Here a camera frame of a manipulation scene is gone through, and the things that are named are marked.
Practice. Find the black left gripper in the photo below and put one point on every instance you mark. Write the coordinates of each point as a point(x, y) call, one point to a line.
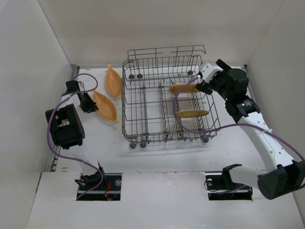
point(86, 103)

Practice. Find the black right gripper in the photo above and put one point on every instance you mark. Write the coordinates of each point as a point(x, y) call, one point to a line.
point(206, 86)

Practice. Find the round woven plate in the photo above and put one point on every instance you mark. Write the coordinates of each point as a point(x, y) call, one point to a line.
point(191, 113)
point(191, 88)

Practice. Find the fish-shaped woven plate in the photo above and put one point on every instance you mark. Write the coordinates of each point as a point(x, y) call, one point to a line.
point(113, 82)
point(106, 108)

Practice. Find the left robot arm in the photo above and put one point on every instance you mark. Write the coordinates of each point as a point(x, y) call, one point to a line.
point(67, 132)

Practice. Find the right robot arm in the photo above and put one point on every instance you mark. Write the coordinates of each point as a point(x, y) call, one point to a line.
point(282, 174)

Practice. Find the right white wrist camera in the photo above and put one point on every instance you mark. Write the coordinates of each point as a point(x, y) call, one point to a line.
point(206, 72)

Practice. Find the grey wire dish rack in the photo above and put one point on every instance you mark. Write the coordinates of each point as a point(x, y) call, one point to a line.
point(149, 109)

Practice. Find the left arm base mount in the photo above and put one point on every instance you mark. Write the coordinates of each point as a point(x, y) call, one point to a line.
point(108, 190)

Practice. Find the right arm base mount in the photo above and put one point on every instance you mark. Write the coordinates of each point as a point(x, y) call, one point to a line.
point(220, 188)

